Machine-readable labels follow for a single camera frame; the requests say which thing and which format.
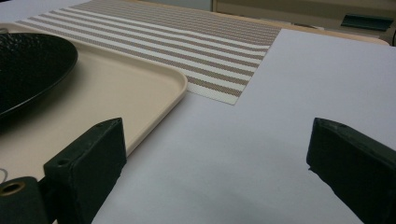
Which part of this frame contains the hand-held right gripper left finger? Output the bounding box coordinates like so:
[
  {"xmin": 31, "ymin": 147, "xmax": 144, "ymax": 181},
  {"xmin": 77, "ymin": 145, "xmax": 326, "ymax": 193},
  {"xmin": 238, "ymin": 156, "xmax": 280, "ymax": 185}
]
[{"xmin": 42, "ymin": 117, "xmax": 128, "ymax": 224}]

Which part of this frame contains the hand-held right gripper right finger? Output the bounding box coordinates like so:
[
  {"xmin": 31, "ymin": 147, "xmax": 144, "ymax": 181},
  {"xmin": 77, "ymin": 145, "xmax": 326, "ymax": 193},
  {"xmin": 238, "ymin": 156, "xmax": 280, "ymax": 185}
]
[{"xmin": 305, "ymin": 117, "xmax": 396, "ymax": 224}]

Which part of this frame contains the beige plastic tray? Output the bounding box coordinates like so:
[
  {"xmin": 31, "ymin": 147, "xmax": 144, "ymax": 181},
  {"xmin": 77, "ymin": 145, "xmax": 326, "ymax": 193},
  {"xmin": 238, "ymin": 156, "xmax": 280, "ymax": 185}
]
[{"xmin": 0, "ymin": 21, "xmax": 189, "ymax": 183}]

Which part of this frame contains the black textured plate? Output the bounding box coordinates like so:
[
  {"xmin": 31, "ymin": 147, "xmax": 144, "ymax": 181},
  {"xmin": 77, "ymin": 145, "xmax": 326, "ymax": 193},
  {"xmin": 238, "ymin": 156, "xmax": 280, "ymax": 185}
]
[{"xmin": 0, "ymin": 32, "xmax": 78, "ymax": 120}]

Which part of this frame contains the white table cover board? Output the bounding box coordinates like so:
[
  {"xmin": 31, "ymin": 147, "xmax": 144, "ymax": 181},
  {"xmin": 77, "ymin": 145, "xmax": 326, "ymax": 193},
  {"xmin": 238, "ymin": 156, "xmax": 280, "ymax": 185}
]
[{"xmin": 0, "ymin": 0, "xmax": 396, "ymax": 224}]

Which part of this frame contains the striped woven placemat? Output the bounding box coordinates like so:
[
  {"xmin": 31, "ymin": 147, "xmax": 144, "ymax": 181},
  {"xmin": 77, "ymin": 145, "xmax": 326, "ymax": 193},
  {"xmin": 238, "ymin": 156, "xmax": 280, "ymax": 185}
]
[{"xmin": 15, "ymin": 0, "xmax": 283, "ymax": 105}]

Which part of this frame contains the light wooden desk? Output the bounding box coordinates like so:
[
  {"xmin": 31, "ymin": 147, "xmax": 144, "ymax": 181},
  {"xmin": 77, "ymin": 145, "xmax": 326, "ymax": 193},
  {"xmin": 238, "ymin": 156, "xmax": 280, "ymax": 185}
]
[{"xmin": 211, "ymin": 0, "xmax": 396, "ymax": 48}]

